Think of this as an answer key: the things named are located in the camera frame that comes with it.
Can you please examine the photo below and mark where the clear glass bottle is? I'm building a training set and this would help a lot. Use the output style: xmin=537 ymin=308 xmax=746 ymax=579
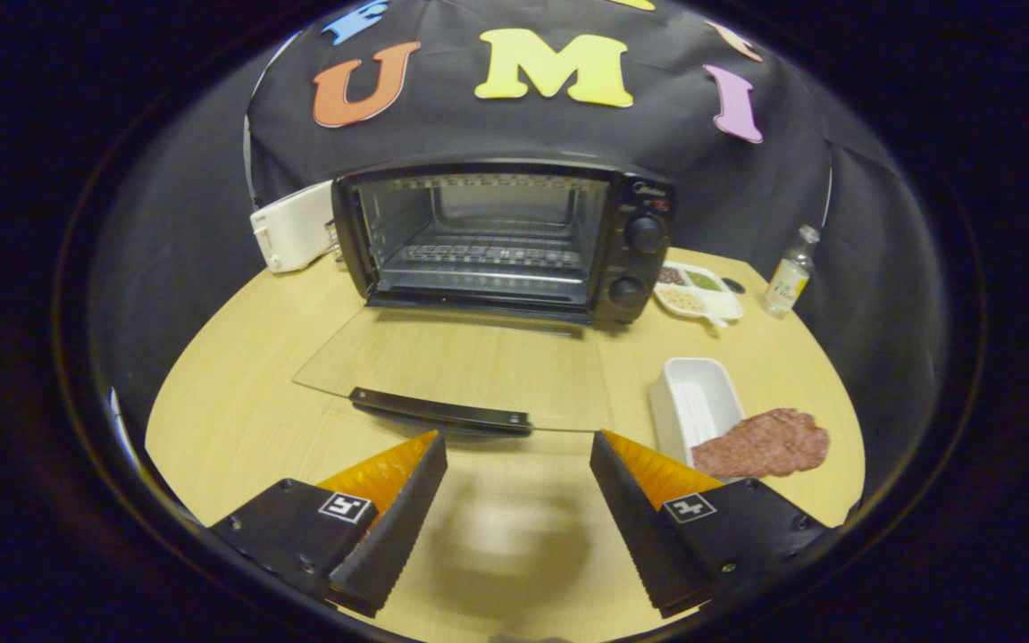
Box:
xmin=763 ymin=224 xmax=821 ymax=319

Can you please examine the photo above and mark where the black toaster oven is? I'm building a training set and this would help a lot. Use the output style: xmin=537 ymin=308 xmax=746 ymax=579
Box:
xmin=291 ymin=159 xmax=678 ymax=438

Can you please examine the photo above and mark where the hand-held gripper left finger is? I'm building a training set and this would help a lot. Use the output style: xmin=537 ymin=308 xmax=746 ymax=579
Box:
xmin=209 ymin=430 xmax=449 ymax=619

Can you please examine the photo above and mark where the white rectangular dish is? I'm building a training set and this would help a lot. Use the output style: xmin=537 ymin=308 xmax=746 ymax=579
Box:
xmin=648 ymin=357 xmax=746 ymax=467

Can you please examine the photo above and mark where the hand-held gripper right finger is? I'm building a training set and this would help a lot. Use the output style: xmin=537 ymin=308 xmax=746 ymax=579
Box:
xmin=590 ymin=430 xmax=837 ymax=619

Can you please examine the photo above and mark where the white bread toaster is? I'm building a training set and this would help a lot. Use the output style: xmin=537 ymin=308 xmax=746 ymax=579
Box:
xmin=249 ymin=180 xmax=337 ymax=273

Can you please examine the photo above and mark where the brown meat patty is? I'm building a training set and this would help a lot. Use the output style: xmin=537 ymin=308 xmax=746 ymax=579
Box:
xmin=691 ymin=408 xmax=831 ymax=480

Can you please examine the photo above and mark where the white divided spice plate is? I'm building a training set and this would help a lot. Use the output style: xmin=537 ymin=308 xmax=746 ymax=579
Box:
xmin=654 ymin=262 xmax=746 ymax=330

